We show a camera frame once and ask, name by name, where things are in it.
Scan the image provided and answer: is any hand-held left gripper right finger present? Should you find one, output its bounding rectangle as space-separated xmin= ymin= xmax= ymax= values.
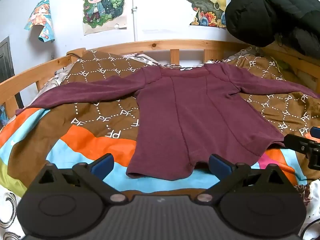
xmin=196 ymin=154 xmax=291 ymax=204

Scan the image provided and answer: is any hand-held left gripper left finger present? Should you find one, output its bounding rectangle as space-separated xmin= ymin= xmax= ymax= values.
xmin=32 ymin=153 xmax=128 ymax=204

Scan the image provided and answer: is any maroon long-sleeve sweater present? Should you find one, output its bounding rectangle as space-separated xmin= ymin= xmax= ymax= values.
xmin=15 ymin=64 xmax=320 ymax=182

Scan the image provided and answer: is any brown orange patterned blanket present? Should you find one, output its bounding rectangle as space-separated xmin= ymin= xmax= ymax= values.
xmin=0 ymin=47 xmax=320 ymax=198

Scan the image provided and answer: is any white swirl-print bedsheet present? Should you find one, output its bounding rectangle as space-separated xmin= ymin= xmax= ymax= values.
xmin=0 ymin=46 xmax=320 ymax=240

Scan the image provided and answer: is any black puffer jacket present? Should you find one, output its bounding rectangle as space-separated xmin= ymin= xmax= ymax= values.
xmin=225 ymin=0 xmax=320 ymax=55

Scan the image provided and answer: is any dark door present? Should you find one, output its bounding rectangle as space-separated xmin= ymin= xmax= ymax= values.
xmin=0 ymin=36 xmax=24 ymax=128

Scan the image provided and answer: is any blond cartoon figure poster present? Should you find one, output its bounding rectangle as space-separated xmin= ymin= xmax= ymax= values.
xmin=82 ymin=0 xmax=127 ymax=36

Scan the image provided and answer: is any colourful landscape poster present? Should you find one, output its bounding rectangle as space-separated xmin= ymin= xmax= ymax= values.
xmin=183 ymin=0 xmax=227 ymax=28

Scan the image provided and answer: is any curled cartoon girl poster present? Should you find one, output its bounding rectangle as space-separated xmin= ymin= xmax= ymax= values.
xmin=24 ymin=0 xmax=54 ymax=43

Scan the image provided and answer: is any wooden bed frame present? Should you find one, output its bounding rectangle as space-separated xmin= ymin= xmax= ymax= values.
xmin=0 ymin=39 xmax=320 ymax=120

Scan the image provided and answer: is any white wall pipe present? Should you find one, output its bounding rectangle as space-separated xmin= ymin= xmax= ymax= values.
xmin=132 ymin=0 xmax=139 ymax=42

